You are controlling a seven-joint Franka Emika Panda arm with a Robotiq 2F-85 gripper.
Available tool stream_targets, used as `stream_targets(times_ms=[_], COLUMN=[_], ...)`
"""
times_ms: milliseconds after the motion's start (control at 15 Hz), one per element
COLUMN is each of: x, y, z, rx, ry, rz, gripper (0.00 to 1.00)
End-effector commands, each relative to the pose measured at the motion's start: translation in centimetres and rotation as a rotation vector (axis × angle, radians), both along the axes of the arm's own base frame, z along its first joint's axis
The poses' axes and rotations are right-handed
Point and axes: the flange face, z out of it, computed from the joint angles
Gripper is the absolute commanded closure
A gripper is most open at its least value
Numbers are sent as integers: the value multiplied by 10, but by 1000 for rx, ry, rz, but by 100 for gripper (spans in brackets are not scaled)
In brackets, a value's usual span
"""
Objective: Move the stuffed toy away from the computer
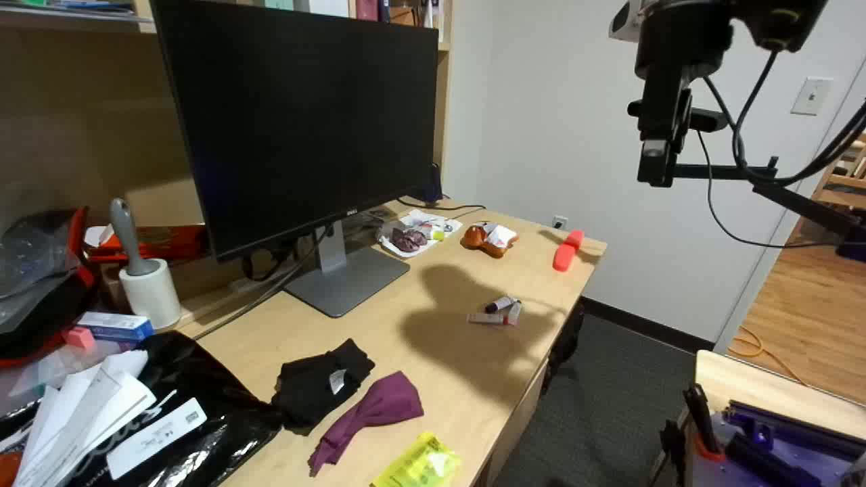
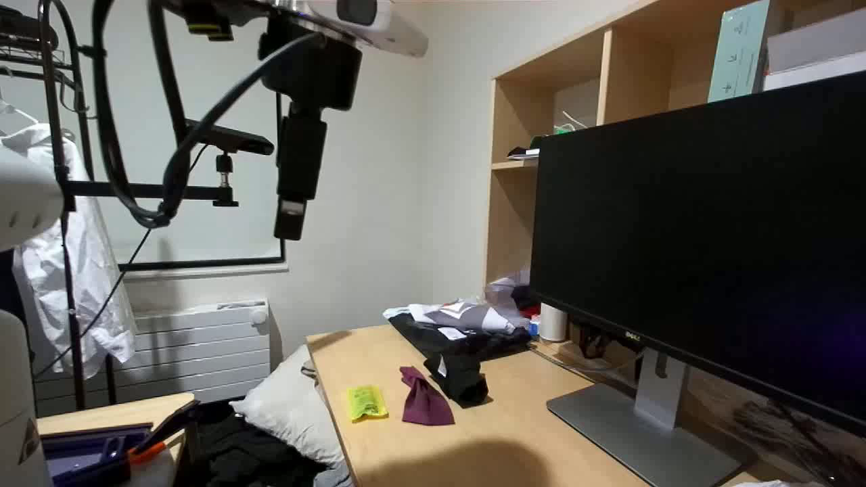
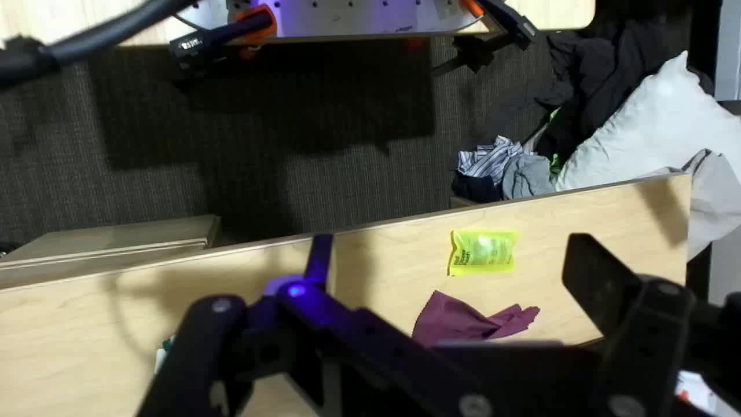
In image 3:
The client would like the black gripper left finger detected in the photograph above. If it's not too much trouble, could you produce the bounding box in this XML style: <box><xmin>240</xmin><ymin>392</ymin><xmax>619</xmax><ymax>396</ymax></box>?
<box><xmin>137</xmin><ymin>231</ymin><xmax>343</xmax><ymax>417</ymax></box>

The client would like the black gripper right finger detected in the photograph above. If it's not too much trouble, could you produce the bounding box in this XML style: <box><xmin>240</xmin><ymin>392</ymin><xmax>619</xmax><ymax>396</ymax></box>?
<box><xmin>561</xmin><ymin>231</ymin><xmax>701</xmax><ymax>417</ymax></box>

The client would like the light wood plank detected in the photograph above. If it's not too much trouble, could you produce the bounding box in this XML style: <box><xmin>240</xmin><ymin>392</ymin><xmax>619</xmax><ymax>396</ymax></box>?
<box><xmin>0</xmin><ymin>213</ymin><xmax>222</xmax><ymax>273</ymax></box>

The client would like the grey bed sheet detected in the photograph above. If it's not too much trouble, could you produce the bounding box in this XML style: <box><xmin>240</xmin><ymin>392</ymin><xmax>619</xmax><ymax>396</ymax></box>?
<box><xmin>681</xmin><ymin>148</ymin><xmax>741</xmax><ymax>263</ymax></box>

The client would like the yellow-green plastic packet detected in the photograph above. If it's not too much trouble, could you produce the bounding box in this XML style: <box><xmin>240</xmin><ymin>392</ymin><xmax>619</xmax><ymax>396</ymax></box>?
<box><xmin>444</xmin><ymin>228</ymin><xmax>518</xmax><ymax>281</ymax></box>

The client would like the purple cloth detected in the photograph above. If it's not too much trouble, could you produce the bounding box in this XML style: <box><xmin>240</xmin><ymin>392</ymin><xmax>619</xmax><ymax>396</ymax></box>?
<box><xmin>412</xmin><ymin>289</ymin><xmax>542</xmax><ymax>347</ymax></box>

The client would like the white pillow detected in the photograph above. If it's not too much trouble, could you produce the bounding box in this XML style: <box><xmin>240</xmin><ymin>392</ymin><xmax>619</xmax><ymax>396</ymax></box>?
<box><xmin>554</xmin><ymin>49</ymin><xmax>741</xmax><ymax>195</ymax></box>

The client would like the striped grey cloth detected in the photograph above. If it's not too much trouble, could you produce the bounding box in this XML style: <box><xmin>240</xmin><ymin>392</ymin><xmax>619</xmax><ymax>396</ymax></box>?
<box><xmin>450</xmin><ymin>135</ymin><xmax>561</xmax><ymax>203</ymax></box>

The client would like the black clothing pile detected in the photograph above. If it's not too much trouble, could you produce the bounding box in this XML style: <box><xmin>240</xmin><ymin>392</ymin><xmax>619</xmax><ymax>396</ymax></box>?
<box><xmin>534</xmin><ymin>18</ymin><xmax>698</xmax><ymax>157</ymax></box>

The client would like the black clamp orange handle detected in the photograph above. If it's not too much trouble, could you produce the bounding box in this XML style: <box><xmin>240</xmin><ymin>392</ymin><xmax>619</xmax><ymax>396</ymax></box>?
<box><xmin>428</xmin><ymin>0</ymin><xmax>540</xmax><ymax>76</ymax></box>
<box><xmin>166</xmin><ymin>2</ymin><xmax>280</xmax><ymax>66</ymax></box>

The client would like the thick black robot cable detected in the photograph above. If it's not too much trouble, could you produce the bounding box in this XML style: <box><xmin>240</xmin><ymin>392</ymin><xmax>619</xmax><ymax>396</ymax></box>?
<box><xmin>0</xmin><ymin>0</ymin><xmax>194</xmax><ymax>89</ymax></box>

